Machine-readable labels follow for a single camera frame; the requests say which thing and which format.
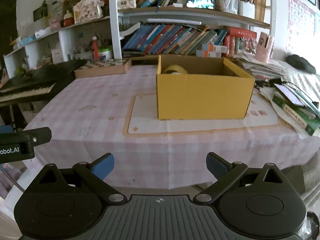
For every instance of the floral decorated house ornament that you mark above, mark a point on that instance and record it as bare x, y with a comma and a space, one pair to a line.
88, 10

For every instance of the green book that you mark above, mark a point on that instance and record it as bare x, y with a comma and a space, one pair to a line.
307, 120

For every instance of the orange bottle white cap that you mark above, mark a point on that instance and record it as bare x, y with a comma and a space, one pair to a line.
95, 48

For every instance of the white green lid jar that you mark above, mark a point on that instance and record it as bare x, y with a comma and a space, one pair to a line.
105, 53

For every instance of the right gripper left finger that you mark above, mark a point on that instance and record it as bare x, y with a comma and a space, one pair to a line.
92, 175

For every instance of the row of leaning books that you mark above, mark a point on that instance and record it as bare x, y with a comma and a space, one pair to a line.
164, 38

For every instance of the yellow tape roll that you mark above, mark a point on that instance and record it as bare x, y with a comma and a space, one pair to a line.
175, 69

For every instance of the yellow cardboard box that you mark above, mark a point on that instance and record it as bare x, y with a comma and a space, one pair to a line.
214, 88

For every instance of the smartphone with cable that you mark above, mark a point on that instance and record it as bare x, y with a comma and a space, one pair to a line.
287, 93

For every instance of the red boxed book set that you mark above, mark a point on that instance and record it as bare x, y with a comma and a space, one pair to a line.
238, 39

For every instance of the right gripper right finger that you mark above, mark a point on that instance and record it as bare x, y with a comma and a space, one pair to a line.
227, 174

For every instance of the black Yamaha keyboard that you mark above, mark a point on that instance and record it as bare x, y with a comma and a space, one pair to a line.
40, 84

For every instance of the orange blue medicine boxes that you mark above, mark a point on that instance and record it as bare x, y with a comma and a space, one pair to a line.
210, 50

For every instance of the black cushion object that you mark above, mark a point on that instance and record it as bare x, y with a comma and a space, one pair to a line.
300, 63

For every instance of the stack of papers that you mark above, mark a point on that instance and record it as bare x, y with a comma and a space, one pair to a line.
258, 69

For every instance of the pink checkered tablecloth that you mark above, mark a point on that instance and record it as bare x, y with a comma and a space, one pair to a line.
118, 114

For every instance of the white desk mat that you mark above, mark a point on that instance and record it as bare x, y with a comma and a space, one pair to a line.
141, 120

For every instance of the white bookshelf unit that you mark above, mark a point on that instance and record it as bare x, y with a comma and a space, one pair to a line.
24, 9

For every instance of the wooden chessboard box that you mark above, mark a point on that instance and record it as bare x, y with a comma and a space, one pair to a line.
103, 68

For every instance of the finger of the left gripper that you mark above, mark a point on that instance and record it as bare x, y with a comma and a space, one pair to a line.
6, 129
39, 136

